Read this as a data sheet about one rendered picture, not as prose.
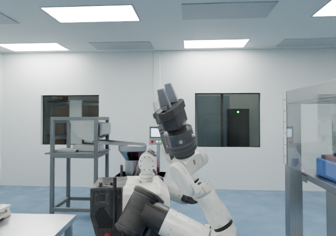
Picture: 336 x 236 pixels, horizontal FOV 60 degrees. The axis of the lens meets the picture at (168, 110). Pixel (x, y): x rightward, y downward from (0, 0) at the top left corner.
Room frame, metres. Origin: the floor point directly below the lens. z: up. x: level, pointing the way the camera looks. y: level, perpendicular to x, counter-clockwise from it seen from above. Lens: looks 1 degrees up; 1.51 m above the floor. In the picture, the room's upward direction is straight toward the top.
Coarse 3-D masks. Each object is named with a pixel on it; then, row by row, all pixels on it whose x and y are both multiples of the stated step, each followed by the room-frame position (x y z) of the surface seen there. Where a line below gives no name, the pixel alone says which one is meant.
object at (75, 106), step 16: (48, 96) 6.42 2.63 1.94; (64, 96) 6.39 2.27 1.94; (80, 96) 6.37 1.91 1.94; (96, 96) 6.34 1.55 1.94; (48, 112) 6.42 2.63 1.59; (64, 112) 6.39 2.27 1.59; (80, 112) 6.36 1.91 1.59; (96, 112) 6.34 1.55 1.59; (48, 128) 6.42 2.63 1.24; (64, 128) 6.39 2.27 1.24
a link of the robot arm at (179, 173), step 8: (176, 168) 0.86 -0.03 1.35; (184, 168) 0.86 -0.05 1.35; (176, 176) 0.88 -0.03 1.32; (184, 176) 0.86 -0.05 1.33; (176, 184) 0.90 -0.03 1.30; (184, 184) 0.87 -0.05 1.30; (192, 184) 0.86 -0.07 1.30; (200, 184) 0.93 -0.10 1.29; (208, 184) 0.89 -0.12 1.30; (184, 192) 0.88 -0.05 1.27; (192, 192) 0.86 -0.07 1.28; (200, 192) 0.87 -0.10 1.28; (208, 192) 0.88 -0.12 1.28
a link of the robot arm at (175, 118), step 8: (176, 104) 0.84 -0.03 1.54; (184, 104) 0.88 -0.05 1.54; (160, 112) 0.82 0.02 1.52; (168, 112) 0.80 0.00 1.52; (176, 112) 0.83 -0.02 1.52; (184, 112) 0.88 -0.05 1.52; (160, 120) 0.82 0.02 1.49; (168, 120) 0.83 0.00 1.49; (176, 120) 0.82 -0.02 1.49; (184, 120) 0.87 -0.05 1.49; (168, 128) 0.84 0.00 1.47; (176, 128) 0.83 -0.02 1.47; (184, 128) 0.85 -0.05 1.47; (168, 136) 0.85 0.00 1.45; (176, 136) 0.84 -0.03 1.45; (184, 136) 0.84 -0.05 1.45; (192, 136) 0.86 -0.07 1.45; (168, 144) 0.87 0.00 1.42; (176, 144) 0.85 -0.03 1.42; (184, 144) 0.85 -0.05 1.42
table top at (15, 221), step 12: (12, 216) 1.92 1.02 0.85; (24, 216) 1.92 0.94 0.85; (36, 216) 1.92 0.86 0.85; (48, 216) 1.92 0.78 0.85; (60, 216) 1.92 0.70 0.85; (72, 216) 1.92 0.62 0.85; (0, 228) 1.72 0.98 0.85; (12, 228) 1.72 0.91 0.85; (24, 228) 1.72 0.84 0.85; (36, 228) 1.72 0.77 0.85; (48, 228) 1.72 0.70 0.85; (60, 228) 1.72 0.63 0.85
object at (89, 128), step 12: (72, 120) 4.29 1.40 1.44; (84, 120) 4.39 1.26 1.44; (96, 120) 4.18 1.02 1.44; (108, 120) 4.77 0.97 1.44; (84, 132) 4.28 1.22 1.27; (96, 132) 4.18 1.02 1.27; (108, 132) 4.59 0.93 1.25; (84, 144) 4.45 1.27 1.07; (96, 144) 4.18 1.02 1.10; (108, 144) 4.78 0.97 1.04; (120, 144) 4.33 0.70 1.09; (60, 156) 4.22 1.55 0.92; (72, 156) 4.21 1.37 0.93; (84, 156) 4.20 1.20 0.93; (96, 156) 4.18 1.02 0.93; (108, 156) 4.78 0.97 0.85; (96, 168) 4.18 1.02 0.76; (108, 168) 4.78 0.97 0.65; (96, 180) 4.18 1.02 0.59; (60, 204) 4.49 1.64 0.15
